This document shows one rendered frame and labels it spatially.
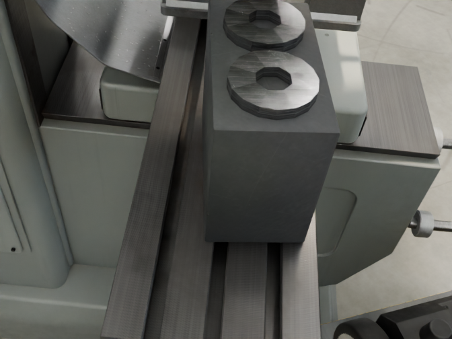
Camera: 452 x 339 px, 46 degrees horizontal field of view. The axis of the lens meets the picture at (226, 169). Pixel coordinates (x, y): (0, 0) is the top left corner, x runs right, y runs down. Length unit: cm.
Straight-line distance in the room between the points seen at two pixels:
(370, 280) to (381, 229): 53
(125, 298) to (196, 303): 8
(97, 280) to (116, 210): 27
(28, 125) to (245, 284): 61
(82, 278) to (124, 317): 89
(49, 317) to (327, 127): 111
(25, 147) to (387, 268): 119
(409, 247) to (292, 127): 143
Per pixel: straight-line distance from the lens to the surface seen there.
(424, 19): 297
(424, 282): 184
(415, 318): 103
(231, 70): 53
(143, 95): 99
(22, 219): 127
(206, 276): 61
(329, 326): 121
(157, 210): 66
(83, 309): 145
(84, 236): 138
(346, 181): 112
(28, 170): 115
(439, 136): 126
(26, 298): 148
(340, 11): 98
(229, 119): 50
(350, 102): 101
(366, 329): 102
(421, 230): 125
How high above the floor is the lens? 147
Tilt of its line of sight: 49 degrees down
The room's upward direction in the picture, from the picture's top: 6 degrees clockwise
